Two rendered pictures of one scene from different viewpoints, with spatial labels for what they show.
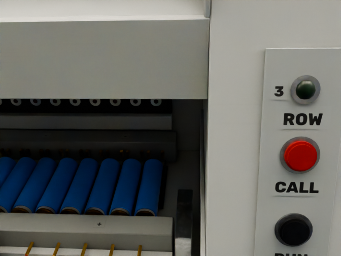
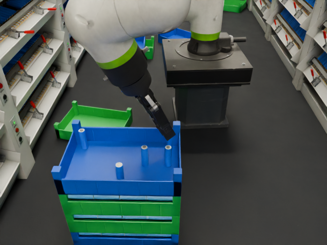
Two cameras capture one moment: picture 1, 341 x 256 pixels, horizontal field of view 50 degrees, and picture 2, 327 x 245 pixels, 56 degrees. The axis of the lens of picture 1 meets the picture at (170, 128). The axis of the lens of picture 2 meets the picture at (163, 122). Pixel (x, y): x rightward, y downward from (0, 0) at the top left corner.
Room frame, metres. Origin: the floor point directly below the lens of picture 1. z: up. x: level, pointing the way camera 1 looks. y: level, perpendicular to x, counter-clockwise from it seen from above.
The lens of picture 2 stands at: (-0.26, 1.53, 0.92)
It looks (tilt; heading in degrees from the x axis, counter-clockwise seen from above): 37 degrees down; 267
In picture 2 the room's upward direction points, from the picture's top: straight up
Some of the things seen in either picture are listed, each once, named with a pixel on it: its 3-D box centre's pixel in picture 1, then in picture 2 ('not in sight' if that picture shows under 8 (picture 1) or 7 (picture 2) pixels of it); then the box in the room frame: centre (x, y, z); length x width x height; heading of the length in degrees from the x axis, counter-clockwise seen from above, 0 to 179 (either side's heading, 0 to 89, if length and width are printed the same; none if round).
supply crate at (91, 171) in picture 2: not in sight; (122, 155); (-0.18, 0.94, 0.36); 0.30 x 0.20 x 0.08; 176
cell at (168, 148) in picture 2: not in sight; (168, 155); (-0.30, 0.95, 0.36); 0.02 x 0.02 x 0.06
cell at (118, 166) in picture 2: not in sight; (119, 174); (-0.18, 1.00, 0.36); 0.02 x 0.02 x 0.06
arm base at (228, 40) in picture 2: not in sight; (217, 42); (-0.56, 0.26, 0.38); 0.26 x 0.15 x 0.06; 3
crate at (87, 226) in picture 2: not in sight; (127, 195); (-0.18, 0.94, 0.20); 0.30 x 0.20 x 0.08; 176
